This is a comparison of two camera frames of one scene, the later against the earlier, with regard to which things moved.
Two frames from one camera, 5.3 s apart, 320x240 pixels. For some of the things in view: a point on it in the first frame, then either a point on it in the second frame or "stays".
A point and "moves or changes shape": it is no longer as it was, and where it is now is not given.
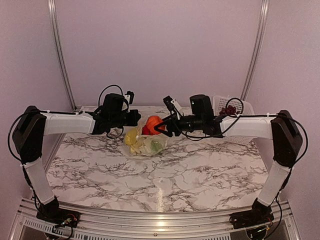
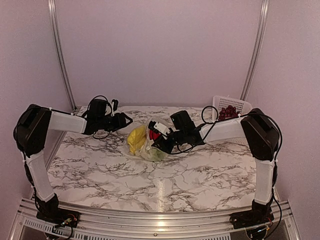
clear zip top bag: [144, 145] moves or changes shape
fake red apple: [145, 130] to [153, 135]
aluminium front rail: [95, 226] stays
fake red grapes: [229, 110] stays
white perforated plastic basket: [223, 105] stays
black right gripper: [172, 122] to [164, 146]
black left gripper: [133, 121] to [120, 121]
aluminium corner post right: [258, 44] stays
